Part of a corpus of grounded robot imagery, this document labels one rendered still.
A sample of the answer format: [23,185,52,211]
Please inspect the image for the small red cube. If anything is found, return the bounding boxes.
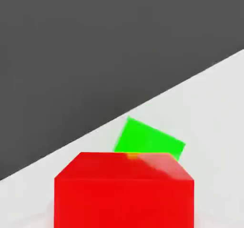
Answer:
[53,152,195,228]

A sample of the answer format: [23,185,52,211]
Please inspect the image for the small green cube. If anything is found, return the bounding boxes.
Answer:
[113,115,186,162]

